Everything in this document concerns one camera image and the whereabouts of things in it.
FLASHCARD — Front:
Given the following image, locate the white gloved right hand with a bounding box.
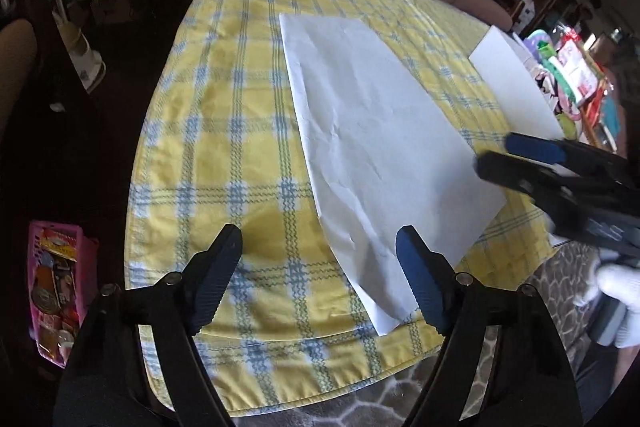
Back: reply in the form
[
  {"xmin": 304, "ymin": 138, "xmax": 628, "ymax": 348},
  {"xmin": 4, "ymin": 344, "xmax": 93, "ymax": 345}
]
[{"xmin": 574, "ymin": 249, "xmax": 639, "ymax": 348}]

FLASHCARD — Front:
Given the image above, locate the white storage box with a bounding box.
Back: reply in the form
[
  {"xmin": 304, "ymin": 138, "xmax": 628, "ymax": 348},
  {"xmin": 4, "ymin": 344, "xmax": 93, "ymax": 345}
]
[{"xmin": 469, "ymin": 26, "xmax": 564, "ymax": 140}]

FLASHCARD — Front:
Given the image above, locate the pink basket with items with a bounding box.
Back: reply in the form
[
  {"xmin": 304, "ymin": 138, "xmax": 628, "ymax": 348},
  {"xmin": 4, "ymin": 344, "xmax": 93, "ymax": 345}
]
[{"xmin": 27, "ymin": 221, "xmax": 99, "ymax": 367}]

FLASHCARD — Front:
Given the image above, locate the yellow plaid tablecloth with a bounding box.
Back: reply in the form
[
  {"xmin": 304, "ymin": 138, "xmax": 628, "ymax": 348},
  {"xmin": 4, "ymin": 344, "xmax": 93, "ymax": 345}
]
[{"xmin": 124, "ymin": 0, "xmax": 559, "ymax": 417}]

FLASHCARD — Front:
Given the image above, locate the white sticker paper sheet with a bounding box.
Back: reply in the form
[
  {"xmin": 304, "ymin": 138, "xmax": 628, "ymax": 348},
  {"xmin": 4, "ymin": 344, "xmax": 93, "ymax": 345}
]
[{"xmin": 279, "ymin": 14, "xmax": 506, "ymax": 336}]

